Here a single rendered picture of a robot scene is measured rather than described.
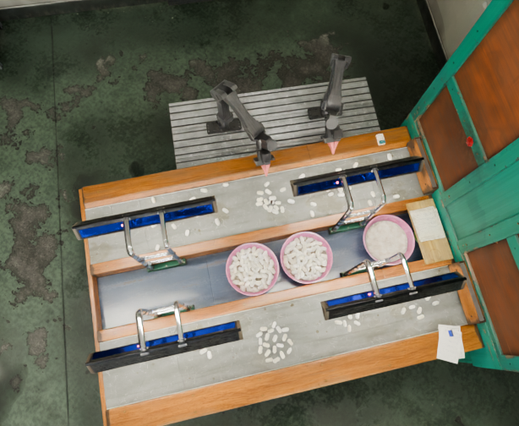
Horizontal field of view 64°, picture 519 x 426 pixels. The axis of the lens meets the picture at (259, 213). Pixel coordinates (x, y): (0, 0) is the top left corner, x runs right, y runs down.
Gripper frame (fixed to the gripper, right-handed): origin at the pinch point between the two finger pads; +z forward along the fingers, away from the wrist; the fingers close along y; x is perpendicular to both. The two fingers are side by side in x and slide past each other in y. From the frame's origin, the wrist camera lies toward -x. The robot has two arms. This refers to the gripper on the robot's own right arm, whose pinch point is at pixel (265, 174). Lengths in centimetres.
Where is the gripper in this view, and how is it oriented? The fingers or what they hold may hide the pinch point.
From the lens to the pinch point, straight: 219.3
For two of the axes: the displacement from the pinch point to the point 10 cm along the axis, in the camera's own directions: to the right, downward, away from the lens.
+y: 9.8, -2.0, 0.9
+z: 1.4, 9.0, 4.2
